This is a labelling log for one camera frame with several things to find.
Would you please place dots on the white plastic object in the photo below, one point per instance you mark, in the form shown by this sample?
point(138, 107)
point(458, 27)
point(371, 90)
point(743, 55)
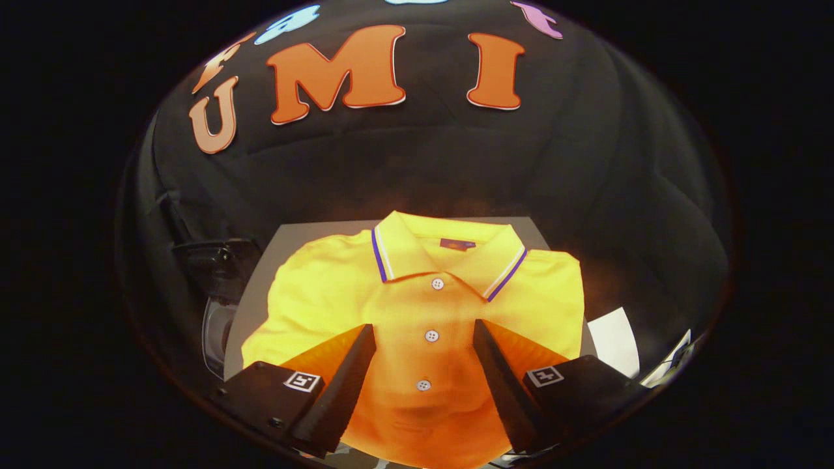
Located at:
point(668, 365)

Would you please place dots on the black backdrop cloth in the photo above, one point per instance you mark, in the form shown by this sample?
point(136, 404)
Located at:
point(423, 169)

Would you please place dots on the yellow polo shirt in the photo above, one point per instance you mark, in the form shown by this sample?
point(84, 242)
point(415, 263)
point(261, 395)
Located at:
point(326, 293)

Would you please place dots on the dark transparent washing machine lid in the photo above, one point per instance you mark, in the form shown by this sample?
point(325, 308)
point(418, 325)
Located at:
point(215, 260)

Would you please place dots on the grey washing machine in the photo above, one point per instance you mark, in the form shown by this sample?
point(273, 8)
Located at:
point(218, 332)

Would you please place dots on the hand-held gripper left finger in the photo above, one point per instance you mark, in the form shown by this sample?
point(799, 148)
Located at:
point(342, 391)

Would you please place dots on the white paper sheet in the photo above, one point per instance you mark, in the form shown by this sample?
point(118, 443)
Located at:
point(616, 339)

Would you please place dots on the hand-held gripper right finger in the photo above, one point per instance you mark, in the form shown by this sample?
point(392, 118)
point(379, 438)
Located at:
point(508, 391)

